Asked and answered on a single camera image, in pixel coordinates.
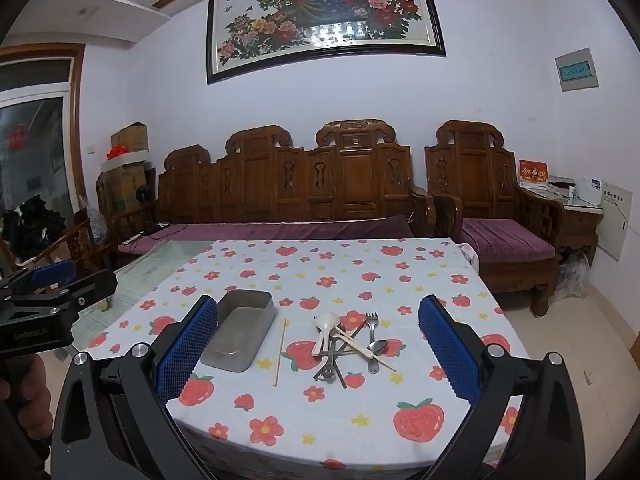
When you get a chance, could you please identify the carved wooden armchair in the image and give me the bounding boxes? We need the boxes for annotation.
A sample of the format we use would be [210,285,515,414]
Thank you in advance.
[425,120,566,318]

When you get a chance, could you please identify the wooden side table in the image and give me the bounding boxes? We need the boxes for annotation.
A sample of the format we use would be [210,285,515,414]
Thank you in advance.
[550,195,606,266]

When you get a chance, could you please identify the brown cardboard box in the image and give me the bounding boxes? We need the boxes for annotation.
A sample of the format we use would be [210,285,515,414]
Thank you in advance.
[110,121,149,153]

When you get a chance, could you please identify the metal fork patterned handle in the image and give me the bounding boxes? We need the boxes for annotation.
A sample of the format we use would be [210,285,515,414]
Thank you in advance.
[364,312,381,351]

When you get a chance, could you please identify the red paper door decoration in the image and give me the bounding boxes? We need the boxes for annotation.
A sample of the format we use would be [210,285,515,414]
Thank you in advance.
[6,122,32,152]

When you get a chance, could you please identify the large white plastic spoon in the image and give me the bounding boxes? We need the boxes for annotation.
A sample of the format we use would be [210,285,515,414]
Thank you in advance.
[312,312,341,357]

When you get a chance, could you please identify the framed peacock flower painting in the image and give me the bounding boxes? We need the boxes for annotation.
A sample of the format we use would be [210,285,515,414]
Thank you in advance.
[206,0,447,86]

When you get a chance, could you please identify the white wall distribution cabinet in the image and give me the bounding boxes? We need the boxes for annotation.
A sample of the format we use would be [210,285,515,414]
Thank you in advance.
[597,180,635,262]

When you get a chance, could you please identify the small metal spoon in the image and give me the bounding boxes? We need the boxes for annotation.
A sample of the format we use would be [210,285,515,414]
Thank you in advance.
[367,340,390,374]

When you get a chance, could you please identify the metal rectangular tray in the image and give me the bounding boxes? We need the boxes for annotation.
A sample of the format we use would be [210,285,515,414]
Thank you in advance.
[200,289,277,373]

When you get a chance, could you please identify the wooden framed glass door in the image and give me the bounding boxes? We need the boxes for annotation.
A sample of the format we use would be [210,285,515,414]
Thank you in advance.
[0,42,87,261]

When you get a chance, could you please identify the wooden side chair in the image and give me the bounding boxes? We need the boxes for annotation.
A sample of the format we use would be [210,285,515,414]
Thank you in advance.
[62,209,121,273]

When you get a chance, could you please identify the large printed cardboard box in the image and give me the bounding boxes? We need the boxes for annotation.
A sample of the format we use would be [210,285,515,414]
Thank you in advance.
[96,160,156,221]

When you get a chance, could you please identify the red gift box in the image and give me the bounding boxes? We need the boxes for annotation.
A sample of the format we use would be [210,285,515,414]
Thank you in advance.
[517,159,551,187]

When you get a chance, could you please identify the large metal spoon black end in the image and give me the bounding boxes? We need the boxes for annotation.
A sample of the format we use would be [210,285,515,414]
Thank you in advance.
[312,325,361,383]

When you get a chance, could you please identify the purple armchair cushion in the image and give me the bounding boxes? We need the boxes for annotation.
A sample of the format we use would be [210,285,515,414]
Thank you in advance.
[459,218,558,262]

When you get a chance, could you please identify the clear plastic bag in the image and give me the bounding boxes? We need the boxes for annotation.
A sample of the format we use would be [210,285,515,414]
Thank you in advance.
[555,252,591,301]

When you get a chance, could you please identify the long purple sofa cushion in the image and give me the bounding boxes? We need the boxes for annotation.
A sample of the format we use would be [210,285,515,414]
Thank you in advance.
[117,215,416,256]

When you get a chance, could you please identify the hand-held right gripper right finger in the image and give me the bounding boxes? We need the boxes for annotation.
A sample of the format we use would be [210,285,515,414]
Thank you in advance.
[417,294,588,480]

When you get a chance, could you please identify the small black fan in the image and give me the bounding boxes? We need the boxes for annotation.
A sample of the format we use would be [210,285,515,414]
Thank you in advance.
[136,185,153,236]

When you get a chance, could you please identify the grey wall electrical panel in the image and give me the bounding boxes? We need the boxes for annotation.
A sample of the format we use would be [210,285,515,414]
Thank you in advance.
[554,49,600,92]

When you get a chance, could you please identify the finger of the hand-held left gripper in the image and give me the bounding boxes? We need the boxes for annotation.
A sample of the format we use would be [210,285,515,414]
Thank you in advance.
[0,261,77,295]
[0,269,118,317]

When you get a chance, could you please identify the small white spoon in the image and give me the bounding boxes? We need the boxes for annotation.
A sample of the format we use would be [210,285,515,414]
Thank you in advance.
[320,325,347,361]

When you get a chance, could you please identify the person's left hand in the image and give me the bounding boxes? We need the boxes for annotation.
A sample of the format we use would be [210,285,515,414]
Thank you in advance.
[0,357,51,413]

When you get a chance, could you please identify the wooden chopstick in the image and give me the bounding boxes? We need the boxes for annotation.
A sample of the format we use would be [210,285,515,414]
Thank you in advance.
[273,318,287,387]
[335,327,397,373]

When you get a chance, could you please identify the carved wooden sofa bench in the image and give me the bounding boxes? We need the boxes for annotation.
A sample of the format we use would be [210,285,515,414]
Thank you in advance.
[117,119,436,271]

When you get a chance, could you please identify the dark cloth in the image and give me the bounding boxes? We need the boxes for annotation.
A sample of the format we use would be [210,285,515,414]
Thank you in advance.
[2,195,66,261]

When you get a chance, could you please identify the white tabletop appliance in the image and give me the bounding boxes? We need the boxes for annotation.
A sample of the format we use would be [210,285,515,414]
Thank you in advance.
[575,176,608,207]

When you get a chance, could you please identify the strawberry print tablecloth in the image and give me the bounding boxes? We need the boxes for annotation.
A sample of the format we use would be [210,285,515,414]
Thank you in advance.
[75,238,531,480]

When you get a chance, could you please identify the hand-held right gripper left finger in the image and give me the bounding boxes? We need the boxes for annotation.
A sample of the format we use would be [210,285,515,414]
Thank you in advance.
[50,294,221,480]

